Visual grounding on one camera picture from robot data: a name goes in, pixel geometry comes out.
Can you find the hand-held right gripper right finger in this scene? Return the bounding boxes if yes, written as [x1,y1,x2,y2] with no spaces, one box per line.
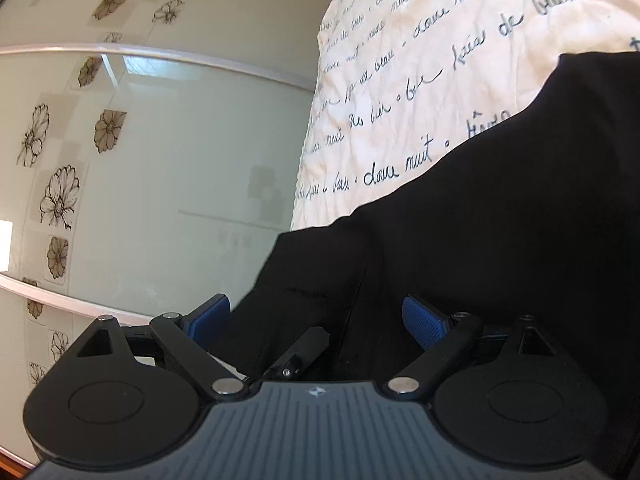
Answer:
[388,294,557,402]

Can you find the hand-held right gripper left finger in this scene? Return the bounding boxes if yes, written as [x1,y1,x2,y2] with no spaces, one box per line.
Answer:
[74,294,252,402]

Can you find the black pants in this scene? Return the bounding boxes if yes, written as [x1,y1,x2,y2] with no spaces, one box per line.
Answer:
[232,51,640,480]

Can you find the floral glass wardrobe door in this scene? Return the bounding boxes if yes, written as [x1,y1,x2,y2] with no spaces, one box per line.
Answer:
[0,0,352,461]

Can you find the script-printed cream bedsheet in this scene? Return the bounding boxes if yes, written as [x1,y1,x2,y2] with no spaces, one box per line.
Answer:
[290,0,640,233]

